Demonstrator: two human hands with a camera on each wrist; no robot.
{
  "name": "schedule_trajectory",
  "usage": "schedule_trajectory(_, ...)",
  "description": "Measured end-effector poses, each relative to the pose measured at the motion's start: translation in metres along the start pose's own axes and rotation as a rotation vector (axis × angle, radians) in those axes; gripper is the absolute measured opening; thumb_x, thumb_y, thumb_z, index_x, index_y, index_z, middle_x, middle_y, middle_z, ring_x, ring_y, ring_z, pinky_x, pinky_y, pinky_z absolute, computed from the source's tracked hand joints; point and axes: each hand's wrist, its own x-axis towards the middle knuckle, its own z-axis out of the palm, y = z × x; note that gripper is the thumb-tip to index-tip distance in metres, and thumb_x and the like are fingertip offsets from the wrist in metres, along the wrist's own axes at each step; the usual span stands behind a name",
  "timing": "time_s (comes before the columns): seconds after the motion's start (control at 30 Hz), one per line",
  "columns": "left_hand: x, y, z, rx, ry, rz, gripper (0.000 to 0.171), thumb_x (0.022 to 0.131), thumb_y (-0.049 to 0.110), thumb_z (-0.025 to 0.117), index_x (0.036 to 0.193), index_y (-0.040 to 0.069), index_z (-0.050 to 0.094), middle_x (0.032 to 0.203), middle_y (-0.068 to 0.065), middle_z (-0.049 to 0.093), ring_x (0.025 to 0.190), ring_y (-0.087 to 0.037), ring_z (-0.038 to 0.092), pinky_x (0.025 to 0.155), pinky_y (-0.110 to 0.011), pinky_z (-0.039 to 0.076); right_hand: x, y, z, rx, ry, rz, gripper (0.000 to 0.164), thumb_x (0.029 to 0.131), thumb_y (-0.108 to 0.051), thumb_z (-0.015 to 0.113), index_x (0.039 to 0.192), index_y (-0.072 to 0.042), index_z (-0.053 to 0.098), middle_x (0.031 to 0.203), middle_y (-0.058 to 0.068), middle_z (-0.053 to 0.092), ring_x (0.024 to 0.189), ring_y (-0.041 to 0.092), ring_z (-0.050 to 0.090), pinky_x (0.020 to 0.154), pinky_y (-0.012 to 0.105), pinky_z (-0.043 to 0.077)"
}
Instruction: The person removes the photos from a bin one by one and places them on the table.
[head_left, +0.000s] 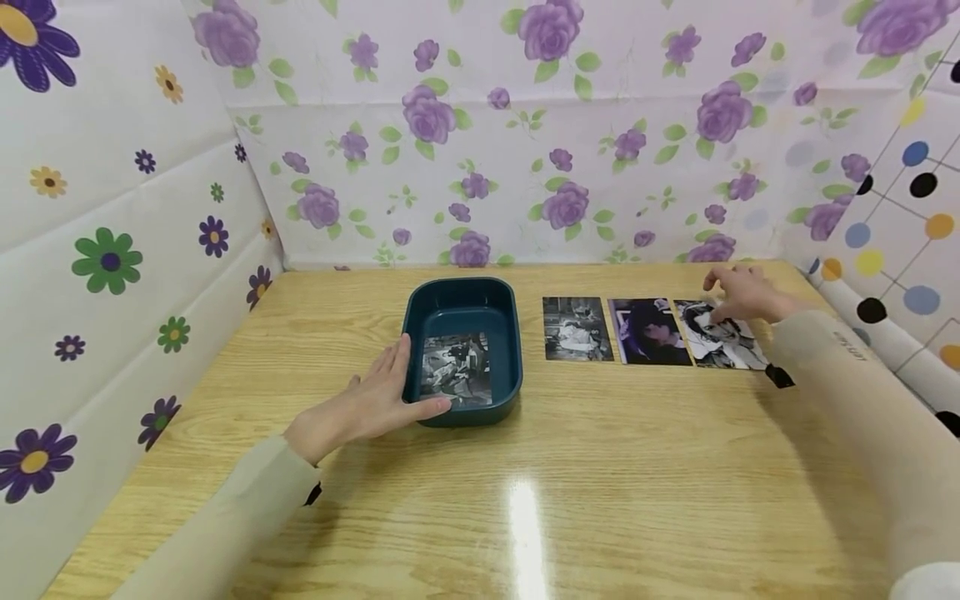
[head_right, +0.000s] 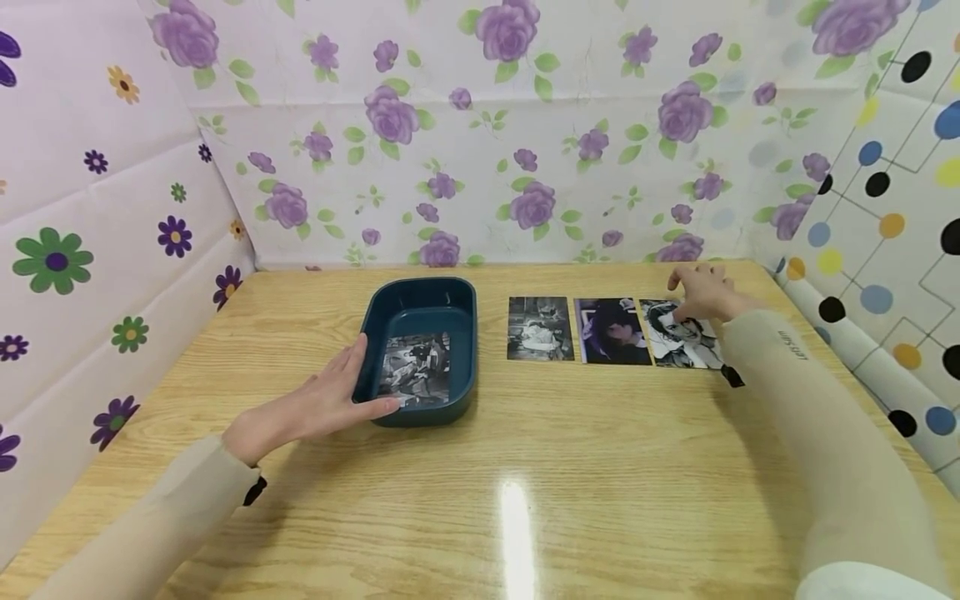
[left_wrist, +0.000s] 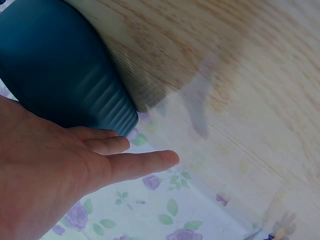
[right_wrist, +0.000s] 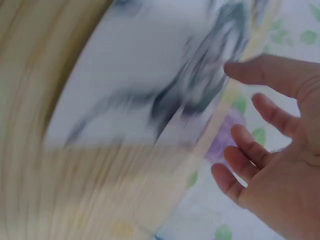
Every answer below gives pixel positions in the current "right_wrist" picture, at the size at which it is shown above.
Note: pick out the person's right hand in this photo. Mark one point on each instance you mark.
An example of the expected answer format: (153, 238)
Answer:
(287, 180)

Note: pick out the person's right thumb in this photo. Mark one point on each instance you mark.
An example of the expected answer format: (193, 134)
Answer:
(260, 71)

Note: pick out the white mat with grey print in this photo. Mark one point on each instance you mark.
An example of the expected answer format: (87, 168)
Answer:
(130, 75)

